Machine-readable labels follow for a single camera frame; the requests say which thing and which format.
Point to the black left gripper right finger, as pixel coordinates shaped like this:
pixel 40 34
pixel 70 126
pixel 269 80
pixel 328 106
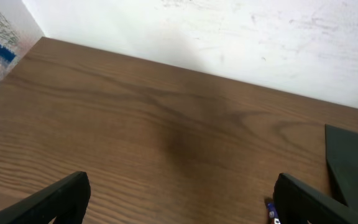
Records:
pixel 297 202

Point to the dark green gift box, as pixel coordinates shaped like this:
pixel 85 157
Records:
pixel 342 162

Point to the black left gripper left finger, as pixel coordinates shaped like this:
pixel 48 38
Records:
pixel 65 201

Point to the blue Dairy Milk chocolate bar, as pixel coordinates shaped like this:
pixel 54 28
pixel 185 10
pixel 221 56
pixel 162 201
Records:
pixel 271 211

